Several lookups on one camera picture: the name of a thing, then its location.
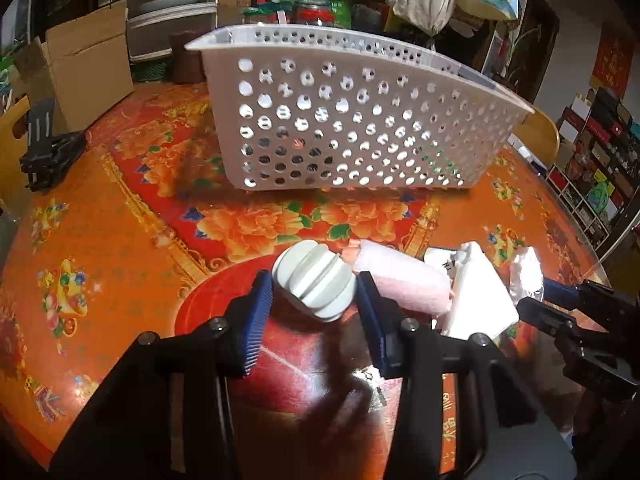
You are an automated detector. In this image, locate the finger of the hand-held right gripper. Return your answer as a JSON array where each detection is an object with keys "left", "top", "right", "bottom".
[
  {"left": 516, "top": 298, "right": 586, "bottom": 347},
  {"left": 543, "top": 278, "right": 625, "bottom": 319}
]

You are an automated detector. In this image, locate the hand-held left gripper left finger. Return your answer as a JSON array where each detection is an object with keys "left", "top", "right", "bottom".
[{"left": 49, "top": 270, "right": 275, "bottom": 480}]

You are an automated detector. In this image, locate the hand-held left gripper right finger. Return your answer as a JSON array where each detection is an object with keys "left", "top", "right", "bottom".
[{"left": 356, "top": 271, "right": 577, "bottom": 480}]

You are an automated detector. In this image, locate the pink foam sponge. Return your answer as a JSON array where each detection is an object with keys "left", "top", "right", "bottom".
[{"left": 345, "top": 239, "right": 454, "bottom": 319}]

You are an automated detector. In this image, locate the white ribbed foam block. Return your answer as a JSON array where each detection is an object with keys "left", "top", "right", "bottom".
[{"left": 272, "top": 240, "right": 358, "bottom": 324}]

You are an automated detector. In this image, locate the white paper packet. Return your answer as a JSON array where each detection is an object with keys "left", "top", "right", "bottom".
[{"left": 440, "top": 242, "right": 521, "bottom": 341}]

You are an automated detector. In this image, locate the white perforated plastic basket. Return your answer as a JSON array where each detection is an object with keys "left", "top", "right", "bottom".
[{"left": 184, "top": 23, "right": 536, "bottom": 192}]

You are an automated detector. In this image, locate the white plastic wrapper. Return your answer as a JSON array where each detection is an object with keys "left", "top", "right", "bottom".
[{"left": 508, "top": 247, "right": 547, "bottom": 303}]

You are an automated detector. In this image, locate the floral orange tablecloth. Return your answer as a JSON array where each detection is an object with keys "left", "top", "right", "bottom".
[{"left": 0, "top": 80, "right": 611, "bottom": 480}]

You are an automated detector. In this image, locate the shelf of boxed goods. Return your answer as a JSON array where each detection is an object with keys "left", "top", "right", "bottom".
[{"left": 544, "top": 86, "right": 640, "bottom": 251}]

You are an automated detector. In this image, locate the wooden chair back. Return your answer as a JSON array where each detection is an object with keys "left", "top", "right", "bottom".
[{"left": 513, "top": 108, "right": 561, "bottom": 166}]

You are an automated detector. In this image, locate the dark brown jar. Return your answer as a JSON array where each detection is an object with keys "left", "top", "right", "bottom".
[{"left": 169, "top": 30, "right": 207, "bottom": 85}]

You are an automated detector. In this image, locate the black folding stand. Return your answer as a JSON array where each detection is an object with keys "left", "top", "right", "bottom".
[{"left": 19, "top": 98, "right": 88, "bottom": 193}]

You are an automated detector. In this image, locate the brown cardboard box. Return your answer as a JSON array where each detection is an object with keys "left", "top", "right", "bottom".
[{"left": 14, "top": 0, "right": 136, "bottom": 134}]

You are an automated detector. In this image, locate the grey plastic drawer unit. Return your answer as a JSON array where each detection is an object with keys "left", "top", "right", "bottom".
[{"left": 125, "top": 0, "right": 222, "bottom": 63}]

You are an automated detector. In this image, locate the red wall hanging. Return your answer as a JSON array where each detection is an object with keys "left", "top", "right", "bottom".
[{"left": 590, "top": 25, "right": 636, "bottom": 102}]

